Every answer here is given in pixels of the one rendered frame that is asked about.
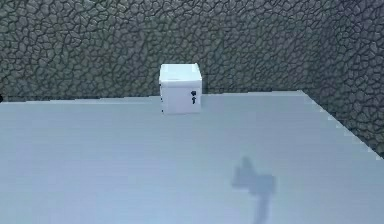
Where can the white cube cabinet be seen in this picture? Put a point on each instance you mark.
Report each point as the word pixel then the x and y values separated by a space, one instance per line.
pixel 178 90

